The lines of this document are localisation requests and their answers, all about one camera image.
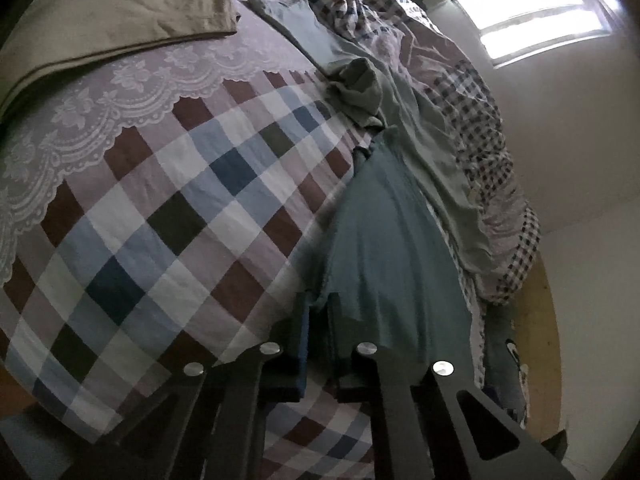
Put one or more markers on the checkered quilt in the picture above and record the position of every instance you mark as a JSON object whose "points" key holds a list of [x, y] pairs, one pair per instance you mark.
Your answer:
{"points": [[450, 75]]}

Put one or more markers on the beige folded cloth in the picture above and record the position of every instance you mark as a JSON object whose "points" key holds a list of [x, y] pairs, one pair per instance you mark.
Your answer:
{"points": [[110, 10]]}

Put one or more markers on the teal plush pillow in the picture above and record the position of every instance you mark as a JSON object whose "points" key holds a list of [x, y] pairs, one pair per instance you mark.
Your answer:
{"points": [[505, 365]]}

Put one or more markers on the window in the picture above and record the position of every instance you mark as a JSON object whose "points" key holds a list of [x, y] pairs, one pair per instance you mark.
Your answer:
{"points": [[535, 15]]}

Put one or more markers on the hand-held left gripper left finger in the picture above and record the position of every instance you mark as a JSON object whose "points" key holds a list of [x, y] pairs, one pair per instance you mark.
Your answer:
{"points": [[300, 360]]}

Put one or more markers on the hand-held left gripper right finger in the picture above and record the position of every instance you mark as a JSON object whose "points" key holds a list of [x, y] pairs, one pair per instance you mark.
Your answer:
{"points": [[336, 340]]}

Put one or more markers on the dark teal shirt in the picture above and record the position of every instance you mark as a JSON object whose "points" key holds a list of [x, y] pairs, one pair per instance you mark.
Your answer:
{"points": [[390, 240]]}

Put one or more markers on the checkered bed sheet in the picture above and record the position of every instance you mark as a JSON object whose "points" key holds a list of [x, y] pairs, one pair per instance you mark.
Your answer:
{"points": [[175, 200]]}

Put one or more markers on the light green sweatshirt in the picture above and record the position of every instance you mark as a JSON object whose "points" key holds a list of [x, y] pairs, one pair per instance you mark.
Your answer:
{"points": [[430, 160]]}

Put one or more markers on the wooden headboard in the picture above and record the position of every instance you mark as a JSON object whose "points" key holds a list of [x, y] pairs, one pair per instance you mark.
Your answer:
{"points": [[545, 340]]}

